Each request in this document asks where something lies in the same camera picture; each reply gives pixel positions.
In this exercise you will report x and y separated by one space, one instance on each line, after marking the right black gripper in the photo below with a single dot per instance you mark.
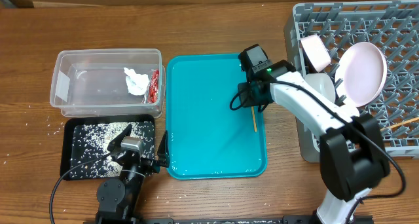
246 101

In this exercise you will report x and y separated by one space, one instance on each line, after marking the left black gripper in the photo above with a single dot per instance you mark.
163 157

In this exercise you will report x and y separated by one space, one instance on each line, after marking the wooden chopstick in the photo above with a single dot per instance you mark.
254 119
401 123

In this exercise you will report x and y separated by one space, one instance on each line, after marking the red snack wrapper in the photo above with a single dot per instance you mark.
153 87

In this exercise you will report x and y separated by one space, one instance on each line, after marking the white tissue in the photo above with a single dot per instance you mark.
137 84

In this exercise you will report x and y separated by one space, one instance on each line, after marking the grey metal bowl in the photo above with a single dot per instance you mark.
322 83

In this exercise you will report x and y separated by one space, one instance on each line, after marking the large white round plate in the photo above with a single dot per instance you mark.
361 74

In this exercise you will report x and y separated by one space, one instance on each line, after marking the white cup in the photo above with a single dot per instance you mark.
350 110

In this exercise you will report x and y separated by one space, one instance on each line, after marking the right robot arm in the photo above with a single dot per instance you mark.
352 156

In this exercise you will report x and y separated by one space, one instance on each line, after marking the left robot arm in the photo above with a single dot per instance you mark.
118 197

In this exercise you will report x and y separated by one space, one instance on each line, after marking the black food waste tray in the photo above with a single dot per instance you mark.
86 139

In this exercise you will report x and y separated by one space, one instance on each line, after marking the clear plastic waste bin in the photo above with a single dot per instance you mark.
91 82

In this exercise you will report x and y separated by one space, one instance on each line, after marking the grey dishwasher rack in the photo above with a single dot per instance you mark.
390 25

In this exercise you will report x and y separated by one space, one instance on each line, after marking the teal plastic serving tray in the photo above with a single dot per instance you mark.
206 139

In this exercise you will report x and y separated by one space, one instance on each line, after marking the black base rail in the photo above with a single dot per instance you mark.
287 219

